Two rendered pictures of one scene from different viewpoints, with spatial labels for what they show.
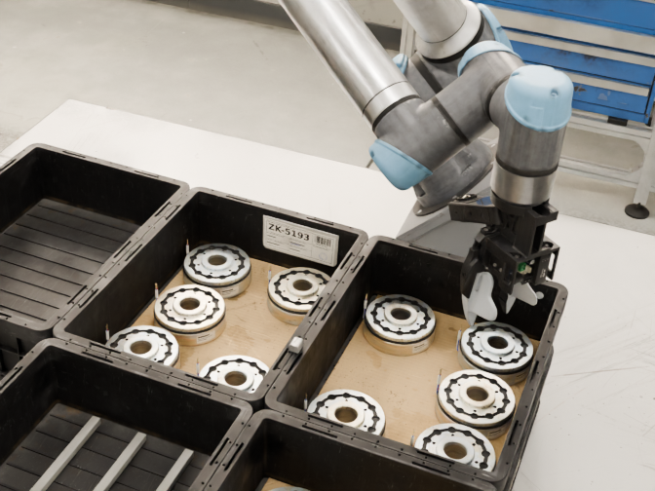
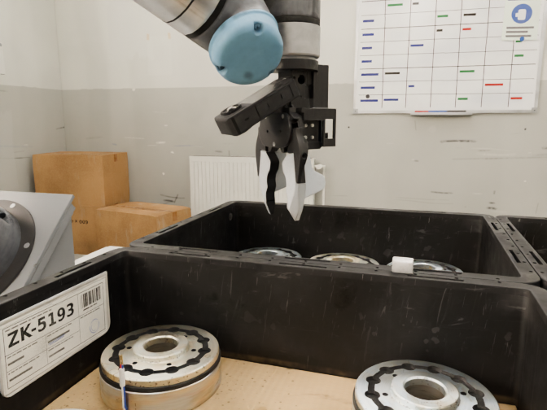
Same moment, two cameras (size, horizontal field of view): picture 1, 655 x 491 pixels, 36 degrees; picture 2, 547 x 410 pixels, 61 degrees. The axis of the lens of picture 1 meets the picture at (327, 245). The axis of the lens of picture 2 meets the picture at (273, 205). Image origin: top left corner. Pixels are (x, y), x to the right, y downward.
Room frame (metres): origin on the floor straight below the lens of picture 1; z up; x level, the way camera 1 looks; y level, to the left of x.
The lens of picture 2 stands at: (1.09, 0.42, 1.06)
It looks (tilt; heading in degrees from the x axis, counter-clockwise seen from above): 10 degrees down; 268
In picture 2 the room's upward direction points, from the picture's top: straight up
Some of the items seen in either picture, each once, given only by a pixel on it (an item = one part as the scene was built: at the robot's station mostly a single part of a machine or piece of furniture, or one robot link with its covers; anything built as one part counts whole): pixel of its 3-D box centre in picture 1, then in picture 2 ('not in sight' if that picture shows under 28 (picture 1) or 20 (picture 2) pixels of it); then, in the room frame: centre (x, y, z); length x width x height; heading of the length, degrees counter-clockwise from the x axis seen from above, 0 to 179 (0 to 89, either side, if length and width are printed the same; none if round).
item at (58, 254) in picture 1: (44, 258); not in sight; (1.20, 0.42, 0.87); 0.40 x 0.30 x 0.11; 160
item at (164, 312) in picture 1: (189, 307); not in sight; (1.11, 0.19, 0.86); 0.10 x 0.10 x 0.01
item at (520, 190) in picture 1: (524, 176); (291, 45); (1.04, -0.23, 1.16); 0.08 x 0.08 x 0.05
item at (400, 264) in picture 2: (295, 344); (402, 264); (0.96, 0.03, 0.94); 0.02 x 0.01 x 0.01; 160
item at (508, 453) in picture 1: (427, 347); (333, 237); (0.99, -0.14, 0.92); 0.40 x 0.30 x 0.02; 160
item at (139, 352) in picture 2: (302, 286); (161, 346); (1.17, 0.03, 0.86); 0.05 x 0.05 x 0.01
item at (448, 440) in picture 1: (455, 451); (423, 268); (0.86, -0.17, 0.86); 0.05 x 0.05 x 0.01
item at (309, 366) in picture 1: (423, 375); (332, 276); (0.99, -0.14, 0.87); 0.40 x 0.30 x 0.11; 160
